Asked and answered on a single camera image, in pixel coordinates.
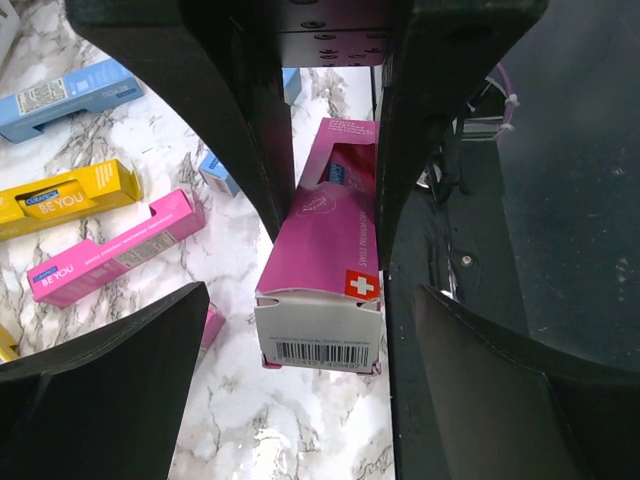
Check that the pink toothpaste box long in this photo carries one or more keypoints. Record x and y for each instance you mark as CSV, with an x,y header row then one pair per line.
x,y
213,324

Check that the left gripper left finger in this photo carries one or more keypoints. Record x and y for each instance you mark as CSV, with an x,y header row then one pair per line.
x,y
107,404

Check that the yellow toothpaste box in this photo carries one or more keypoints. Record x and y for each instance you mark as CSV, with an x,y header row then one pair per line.
x,y
67,197
8,346

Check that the yellow toothpaste box lower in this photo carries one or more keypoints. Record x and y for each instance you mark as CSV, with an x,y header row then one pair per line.
x,y
8,346

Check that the pink toothpaste box diagonal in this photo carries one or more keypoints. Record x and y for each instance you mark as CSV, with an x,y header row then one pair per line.
x,y
318,299

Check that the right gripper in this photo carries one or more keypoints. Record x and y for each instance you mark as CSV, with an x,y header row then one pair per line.
x,y
215,64

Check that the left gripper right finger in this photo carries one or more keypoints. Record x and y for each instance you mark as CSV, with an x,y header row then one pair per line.
x,y
509,407

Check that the black base bar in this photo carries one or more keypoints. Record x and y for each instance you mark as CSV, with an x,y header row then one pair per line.
x,y
541,232

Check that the light blue box far right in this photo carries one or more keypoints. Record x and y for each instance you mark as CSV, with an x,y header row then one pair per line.
x,y
94,89

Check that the yellow toothpaste box right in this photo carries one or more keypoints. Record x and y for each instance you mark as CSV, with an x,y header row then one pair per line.
x,y
67,197

